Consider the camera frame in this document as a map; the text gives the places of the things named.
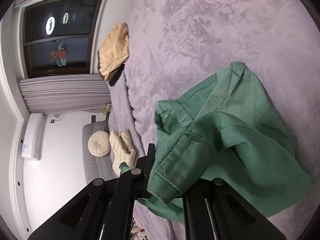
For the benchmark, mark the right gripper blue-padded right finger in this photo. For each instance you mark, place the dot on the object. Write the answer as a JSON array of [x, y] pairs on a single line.
[[214, 210]]

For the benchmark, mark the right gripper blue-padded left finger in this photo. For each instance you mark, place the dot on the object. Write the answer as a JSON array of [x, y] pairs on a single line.
[[102, 209]]

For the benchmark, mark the green work jacket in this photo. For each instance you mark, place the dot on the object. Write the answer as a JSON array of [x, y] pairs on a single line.
[[224, 127]]

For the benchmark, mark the grey quilted headboard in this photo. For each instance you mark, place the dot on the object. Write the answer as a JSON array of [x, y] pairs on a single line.
[[96, 167]]

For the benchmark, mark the cream puffer jacket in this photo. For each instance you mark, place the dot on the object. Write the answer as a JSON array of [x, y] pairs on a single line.
[[124, 151]]

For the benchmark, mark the round cream pleated cushion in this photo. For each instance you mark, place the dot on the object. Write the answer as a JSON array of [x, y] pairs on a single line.
[[99, 144]]

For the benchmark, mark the grey pleated curtain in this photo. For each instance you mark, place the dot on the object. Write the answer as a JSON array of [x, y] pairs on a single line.
[[65, 93]]

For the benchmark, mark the lavender plush bed blanket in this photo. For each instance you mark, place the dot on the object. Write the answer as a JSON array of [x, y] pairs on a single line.
[[175, 44]]

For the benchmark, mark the dark window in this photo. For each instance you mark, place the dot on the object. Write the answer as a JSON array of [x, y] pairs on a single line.
[[58, 37]]

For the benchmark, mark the electronics board with wires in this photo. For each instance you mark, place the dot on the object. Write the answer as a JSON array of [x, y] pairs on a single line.
[[137, 231]]

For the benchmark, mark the white wall air conditioner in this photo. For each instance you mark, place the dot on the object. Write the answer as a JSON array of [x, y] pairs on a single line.
[[31, 148]]

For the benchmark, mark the black garment under corduroy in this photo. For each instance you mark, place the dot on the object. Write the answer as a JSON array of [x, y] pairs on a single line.
[[116, 76]]

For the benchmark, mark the beige corduroy garment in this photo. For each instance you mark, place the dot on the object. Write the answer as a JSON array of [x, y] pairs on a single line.
[[114, 51]]

